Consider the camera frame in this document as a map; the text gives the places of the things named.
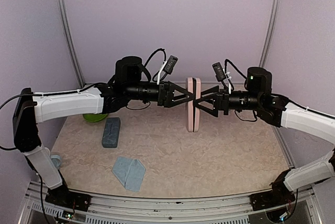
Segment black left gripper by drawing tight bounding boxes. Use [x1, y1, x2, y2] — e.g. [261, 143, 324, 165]
[126, 80, 195, 107]

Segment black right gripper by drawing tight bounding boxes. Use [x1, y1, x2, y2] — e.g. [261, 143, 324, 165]
[194, 84, 262, 117]

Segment pink glasses case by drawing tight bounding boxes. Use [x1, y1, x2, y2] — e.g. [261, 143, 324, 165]
[186, 77, 202, 132]

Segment grey-blue glasses case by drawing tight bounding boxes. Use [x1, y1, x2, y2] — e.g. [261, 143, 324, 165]
[102, 117, 121, 148]

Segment light blue cloth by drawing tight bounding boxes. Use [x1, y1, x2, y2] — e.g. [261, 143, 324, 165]
[112, 156, 146, 192]

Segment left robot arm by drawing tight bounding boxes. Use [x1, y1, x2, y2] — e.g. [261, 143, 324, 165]
[13, 56, 195, 206]

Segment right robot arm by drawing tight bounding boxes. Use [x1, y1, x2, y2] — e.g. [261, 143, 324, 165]
[194, 67, 334, 205]

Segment green plate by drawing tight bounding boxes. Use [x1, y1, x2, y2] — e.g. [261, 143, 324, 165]
[83, 114, 109, 123]

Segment light blue mug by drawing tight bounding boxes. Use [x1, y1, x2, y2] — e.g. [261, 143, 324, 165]
[45, 147, 62, 170]

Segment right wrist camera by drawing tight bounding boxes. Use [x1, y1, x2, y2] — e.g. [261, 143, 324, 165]
[212, 62, 234, 94]

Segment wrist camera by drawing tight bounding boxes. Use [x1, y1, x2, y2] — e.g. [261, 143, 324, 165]
[212, 62, 234, 94]
[157, 55, 178, 84]

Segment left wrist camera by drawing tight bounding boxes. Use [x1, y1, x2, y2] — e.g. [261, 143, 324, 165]
[157, 55, 178, 84]

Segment front aluminium rail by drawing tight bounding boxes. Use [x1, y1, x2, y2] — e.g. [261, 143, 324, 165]
[25, 181, 319, 224]

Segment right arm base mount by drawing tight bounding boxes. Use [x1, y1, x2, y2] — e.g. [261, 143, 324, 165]
[250, 176, 296, 211]

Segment right aluminium corner post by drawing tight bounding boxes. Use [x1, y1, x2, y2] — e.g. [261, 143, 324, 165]
[259, 0, 281, 68]

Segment aluminium corner post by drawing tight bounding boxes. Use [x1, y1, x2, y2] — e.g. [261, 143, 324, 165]
[259, 0, 281, 68]
[57, 0, 85, 87]

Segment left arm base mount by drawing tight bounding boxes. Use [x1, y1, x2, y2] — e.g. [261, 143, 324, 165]
[45, 183, 91, 212]

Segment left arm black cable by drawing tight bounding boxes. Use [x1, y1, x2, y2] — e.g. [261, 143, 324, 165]
[0, 94, 35, 151]

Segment left aluminium corner post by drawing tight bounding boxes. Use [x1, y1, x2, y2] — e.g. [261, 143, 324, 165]
[57, 0, 85, 87]

